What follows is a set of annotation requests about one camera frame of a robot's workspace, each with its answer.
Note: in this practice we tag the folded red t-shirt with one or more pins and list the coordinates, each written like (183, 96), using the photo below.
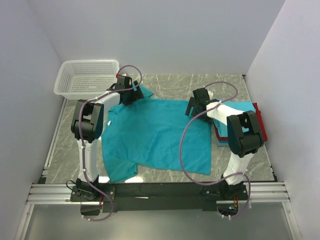
(260, 121)

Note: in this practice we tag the white perforated plastic basket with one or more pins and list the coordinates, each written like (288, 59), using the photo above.
(85, 79)

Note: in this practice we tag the teal t-shirt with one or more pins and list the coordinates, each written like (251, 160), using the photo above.
(154, 133)

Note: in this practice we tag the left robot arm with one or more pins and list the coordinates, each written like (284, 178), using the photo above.
(88, 121)

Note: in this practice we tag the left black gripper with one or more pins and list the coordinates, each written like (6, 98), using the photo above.
(129, 102)

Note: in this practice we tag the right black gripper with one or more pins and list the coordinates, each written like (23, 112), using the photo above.
(192, 103)

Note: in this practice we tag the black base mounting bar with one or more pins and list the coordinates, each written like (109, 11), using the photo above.
(155, 196)

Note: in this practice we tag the folded grey-blue t-shirt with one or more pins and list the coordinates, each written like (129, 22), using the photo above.
(222, 143)

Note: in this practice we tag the aluminium frame rail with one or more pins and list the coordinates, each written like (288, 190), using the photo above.
(59, 194)

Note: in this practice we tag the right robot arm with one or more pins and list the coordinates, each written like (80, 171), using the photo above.
(244, 133)

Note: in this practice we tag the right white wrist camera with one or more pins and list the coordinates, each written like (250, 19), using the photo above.
(210, 94)

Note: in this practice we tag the folded light blue t-shirt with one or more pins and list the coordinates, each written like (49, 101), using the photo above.
(238, 105)

